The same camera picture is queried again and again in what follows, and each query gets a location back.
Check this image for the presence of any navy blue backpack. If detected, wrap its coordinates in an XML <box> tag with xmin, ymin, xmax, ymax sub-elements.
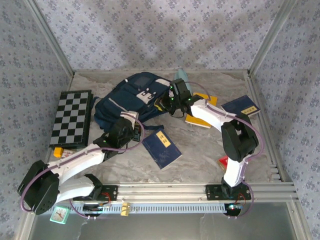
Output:
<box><xmin>93</xmin><ymin>71</ymin><xmax>176</xmax><ymax>133</ymax></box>

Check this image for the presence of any red white card box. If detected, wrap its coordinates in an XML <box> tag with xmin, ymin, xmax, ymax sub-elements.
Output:
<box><xmin>61</xmin><ymin>149</ymin><xmax>76</xmax><ymax>160</ymax></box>

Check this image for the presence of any grey metal panel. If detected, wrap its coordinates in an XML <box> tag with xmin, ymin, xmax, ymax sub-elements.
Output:
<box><xmin>24</xmin><ymin>213</ymin><xmax>301</xmax><ymax>240</ymax></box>

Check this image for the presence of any green alarm clock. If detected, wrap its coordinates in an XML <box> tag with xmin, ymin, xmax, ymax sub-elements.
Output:
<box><xmin>49</xmin><ymin>206</ymin><xmax>70</xmax><ymax>225</ymax></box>

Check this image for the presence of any yellow orange notebook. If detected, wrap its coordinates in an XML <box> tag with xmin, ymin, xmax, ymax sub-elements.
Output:
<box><xmin>184</xmin><ymin>92</ymin><xmax>218</xmax><ymax>130</ymax></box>

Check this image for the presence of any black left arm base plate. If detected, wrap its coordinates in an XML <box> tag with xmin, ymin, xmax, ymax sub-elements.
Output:
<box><xmin>72</xmin><ymin>184</ymin><xmax>119</xmax><ymax>202</ymax></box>

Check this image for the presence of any tan connector block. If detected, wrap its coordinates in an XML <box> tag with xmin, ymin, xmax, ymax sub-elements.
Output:
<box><xmin>120</xmin><ymin>202</ymin><xmax>132</xmax><ymax>217</ymax></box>

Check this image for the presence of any grey slotted cable duct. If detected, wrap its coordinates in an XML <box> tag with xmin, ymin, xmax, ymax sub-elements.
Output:
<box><xmin>36</xmin><ymin>202</ymin><xmax>241</xmax><ymax>215</ymax></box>

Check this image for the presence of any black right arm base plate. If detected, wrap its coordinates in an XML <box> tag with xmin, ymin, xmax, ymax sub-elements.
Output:
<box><xmin>205</xmin><ymin>184</ymin><xmax>252</xmax><ymax>202</ymax></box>

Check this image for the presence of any teal pencil case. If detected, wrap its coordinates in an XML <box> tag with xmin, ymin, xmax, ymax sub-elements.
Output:
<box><xmin>173</xmin><ymin>68</ymin><xmax>193</xmax><ymax>93</ymax></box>

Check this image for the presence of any aluminium frame post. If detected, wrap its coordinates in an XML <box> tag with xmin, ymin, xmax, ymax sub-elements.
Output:
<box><xmin>248</xmin><ymin>0</ymin><xmax>300</xmax><ymax>77</ymax></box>
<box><xmin>26</xmin><ymin>0</ymin><xmax>75</xmax><ymax>77</ymax></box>

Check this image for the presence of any blue book yellow label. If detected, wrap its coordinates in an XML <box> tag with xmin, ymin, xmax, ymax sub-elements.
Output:
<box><xmin>220</xmin><ymin>94</ymin><xmax>261</xmax><ymax>117</ymax></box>
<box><xmin>141</xmin><ymin>129</ymin><xmax>183</xmax><ymax>171</ymax></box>

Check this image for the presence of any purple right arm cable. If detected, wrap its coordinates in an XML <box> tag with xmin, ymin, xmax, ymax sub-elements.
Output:
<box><xmin>184</xmin><ymin>81</ymin><xmax>266</xmax><ymax>221</ymax></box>

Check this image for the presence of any aluminium side rail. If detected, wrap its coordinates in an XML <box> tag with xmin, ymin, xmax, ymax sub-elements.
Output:
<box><xmin>246</xmin><ymin>70</ymin><xmax>292</xmax><ymax>185</ymax></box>

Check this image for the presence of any black grey chessboard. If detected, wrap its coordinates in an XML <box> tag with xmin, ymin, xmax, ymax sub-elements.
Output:
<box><xmin>49</xmin><ymin>89</ymin><xmax>95</xmax><ymax>151</ymax></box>

